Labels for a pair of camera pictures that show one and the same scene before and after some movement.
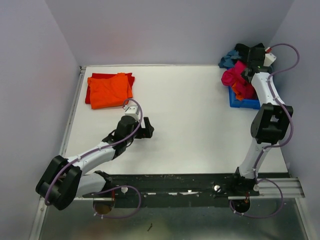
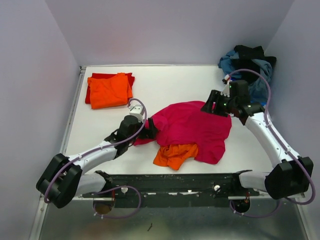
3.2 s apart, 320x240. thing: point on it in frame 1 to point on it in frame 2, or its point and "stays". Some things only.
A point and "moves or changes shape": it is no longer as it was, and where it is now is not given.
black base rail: [159, 190] stays
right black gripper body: [246, 51] to [211, 103]
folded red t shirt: [130, 79] stays
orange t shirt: [239, 97] moves or changes shape
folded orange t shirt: [107, 92] stays
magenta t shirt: [233, 76] to [187, 123]
